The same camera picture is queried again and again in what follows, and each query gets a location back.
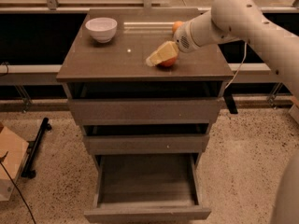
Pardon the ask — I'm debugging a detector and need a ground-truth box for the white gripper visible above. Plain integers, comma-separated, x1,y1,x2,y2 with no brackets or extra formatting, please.
146,20,200,66

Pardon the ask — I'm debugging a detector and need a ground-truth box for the red apple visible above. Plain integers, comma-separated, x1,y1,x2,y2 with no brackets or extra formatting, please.
158,56,178,67

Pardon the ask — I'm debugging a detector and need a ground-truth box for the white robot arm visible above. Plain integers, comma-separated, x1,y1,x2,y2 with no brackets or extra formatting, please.
175,0,299,224

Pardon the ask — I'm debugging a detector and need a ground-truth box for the grey drawer cabinet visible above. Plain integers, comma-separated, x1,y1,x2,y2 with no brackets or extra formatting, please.
55,7,235,161

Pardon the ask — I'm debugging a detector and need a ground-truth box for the grey top drawer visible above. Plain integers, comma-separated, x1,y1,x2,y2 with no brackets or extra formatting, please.
68,99,221,125

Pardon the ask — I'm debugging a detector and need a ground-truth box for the grey middle drawer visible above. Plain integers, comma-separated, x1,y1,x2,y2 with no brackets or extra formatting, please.
83,134,209,155

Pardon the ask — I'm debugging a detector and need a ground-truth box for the open grey bottom drawer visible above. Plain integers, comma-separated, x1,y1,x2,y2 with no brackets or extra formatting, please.
84,154,211,223

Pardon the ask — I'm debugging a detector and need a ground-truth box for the small orange fruit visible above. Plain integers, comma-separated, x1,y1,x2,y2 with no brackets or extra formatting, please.
172,21,183,34

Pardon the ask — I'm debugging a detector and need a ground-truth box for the white ceramic bowl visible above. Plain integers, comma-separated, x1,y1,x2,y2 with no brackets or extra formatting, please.
85,18,118,43

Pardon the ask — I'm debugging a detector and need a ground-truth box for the cardboard box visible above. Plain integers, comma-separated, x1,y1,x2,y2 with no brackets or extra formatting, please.
0,124,29,202

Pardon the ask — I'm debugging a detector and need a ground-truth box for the black metal stand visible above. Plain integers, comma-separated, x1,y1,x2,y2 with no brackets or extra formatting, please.
21,118,51,179

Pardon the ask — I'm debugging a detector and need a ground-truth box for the white cable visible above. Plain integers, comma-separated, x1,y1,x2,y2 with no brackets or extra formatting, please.
223,42,249,91

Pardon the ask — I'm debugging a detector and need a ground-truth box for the thin black cable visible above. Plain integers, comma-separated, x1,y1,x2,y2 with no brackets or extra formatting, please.
0,163,36,224

